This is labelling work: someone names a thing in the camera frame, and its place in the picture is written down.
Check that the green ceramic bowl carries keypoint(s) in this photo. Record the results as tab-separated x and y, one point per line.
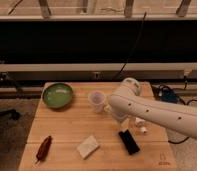
57	95

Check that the translucent white cup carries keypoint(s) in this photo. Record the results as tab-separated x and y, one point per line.
97	100

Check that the black smartphone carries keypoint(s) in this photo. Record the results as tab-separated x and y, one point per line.
129	142

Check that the blue power adapter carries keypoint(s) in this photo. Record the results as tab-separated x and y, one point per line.
168	96

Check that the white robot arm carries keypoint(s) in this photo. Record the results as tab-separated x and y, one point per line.
125	100

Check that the black office chair base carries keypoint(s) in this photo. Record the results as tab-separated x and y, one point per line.
12	113

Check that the white tube with label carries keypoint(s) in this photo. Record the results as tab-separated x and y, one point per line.
141	125

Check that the white sponge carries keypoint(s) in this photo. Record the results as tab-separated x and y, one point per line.
88	146

